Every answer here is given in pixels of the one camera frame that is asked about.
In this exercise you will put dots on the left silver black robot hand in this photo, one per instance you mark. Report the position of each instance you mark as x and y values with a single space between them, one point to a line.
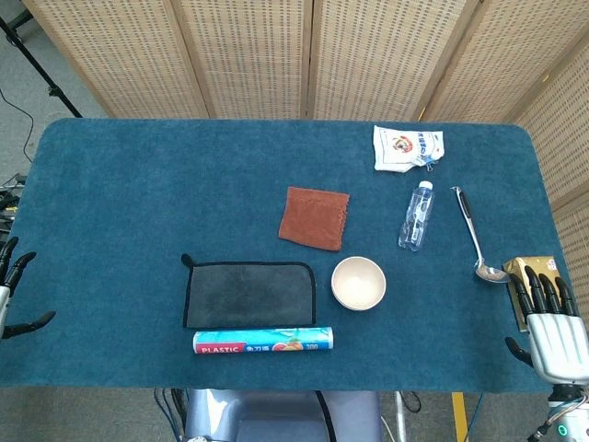
14 269

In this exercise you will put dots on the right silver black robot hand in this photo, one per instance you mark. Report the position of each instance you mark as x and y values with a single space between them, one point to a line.
559 345

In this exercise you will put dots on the gold cardboard box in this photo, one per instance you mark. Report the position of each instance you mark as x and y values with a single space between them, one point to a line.
534 264

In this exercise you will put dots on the metal ladle with black grip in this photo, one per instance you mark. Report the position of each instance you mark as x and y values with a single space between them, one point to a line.
492 274

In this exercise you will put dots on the woven rattan screen panel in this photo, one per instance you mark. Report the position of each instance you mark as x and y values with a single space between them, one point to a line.
129 55
570 138
382 55
253 55
506 55
577 239

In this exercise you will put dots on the yellow table leg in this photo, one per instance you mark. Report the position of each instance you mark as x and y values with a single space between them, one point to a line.
459 414

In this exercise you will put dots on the blue plush table cover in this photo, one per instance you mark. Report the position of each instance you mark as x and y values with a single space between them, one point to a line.
138 184

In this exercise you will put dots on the white metal table leg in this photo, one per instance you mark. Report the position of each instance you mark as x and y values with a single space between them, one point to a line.
400 419

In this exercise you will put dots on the clear plastic water bottle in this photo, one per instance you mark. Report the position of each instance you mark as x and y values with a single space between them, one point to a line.
418 216

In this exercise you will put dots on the black tripod stand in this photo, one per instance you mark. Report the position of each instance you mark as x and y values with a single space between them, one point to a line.
39 69

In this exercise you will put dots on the small blue binder clip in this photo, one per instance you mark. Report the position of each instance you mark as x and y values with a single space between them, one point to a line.
430 161

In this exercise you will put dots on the grey cloth with black trim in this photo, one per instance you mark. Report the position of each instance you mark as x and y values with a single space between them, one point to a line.
248 294

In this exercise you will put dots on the white printed plastic bag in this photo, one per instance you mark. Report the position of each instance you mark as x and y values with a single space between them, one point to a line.
400 147

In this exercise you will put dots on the blue plastic food wrap roll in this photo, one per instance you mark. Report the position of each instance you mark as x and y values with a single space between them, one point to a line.
262 343

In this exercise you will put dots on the rust orange folded cloth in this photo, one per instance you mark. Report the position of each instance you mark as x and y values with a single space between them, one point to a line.
313 218

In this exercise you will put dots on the blue-grey robot torso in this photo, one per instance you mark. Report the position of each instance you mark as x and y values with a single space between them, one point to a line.
276 414

